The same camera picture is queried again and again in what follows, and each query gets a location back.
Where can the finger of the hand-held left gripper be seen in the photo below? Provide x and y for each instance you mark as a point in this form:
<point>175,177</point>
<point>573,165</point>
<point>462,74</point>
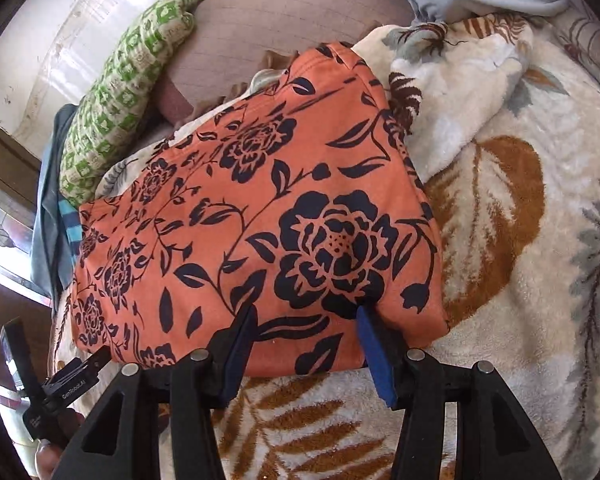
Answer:
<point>17,355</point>
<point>97,358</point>

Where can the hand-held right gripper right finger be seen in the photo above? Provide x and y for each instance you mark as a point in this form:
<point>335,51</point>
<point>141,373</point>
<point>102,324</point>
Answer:
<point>375,355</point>

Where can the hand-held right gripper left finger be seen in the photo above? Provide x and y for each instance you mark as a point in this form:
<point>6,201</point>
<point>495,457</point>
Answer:
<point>240,340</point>

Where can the orange floral blouse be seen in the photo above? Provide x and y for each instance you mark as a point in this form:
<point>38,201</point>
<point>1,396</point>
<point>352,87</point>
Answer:
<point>280,185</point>

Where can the person's left hand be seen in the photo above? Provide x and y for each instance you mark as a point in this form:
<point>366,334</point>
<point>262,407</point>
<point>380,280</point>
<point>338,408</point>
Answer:
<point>47,460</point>

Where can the blue striped cloth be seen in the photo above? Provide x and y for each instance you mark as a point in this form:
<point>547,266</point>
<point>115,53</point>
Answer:
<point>70,235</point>

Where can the wooden door with stained glass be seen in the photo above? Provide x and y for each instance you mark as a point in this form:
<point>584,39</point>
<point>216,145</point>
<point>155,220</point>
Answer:
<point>0,220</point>

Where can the leaf print fleece blanket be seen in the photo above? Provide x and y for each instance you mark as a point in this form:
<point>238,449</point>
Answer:
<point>505,285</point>

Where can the blue cloth garment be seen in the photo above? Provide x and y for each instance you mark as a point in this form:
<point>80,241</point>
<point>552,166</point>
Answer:
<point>47,200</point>

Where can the green checkered pillow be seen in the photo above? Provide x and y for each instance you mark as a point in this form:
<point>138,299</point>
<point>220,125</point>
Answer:
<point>125,100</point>

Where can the pink sofa cushion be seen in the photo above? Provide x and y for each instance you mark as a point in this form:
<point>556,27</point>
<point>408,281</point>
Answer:
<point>290,15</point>

